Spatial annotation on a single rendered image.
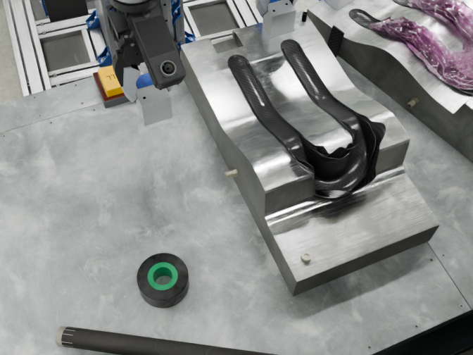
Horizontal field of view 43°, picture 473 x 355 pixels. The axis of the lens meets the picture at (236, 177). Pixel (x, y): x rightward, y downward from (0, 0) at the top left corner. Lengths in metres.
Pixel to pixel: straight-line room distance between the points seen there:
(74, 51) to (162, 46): 1.30
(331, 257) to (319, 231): 0.05
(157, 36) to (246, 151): 0.24
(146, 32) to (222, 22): 1.35
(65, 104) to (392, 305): 0.70
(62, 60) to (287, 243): 1.35
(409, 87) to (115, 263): 0.63
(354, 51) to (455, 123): 0.25
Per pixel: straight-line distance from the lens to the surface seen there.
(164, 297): 0.94
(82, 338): 0.93
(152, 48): 0.85
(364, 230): 0.98
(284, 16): 1.15
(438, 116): 1.18
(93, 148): 1.13
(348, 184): 1.01
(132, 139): 1.13
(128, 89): 0.97
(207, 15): 2.22
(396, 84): 1.20
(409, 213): 1.02
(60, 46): 2.17
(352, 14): 1.30
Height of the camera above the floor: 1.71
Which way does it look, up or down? 57 degrees down
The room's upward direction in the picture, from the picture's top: 3 degrees clockwise
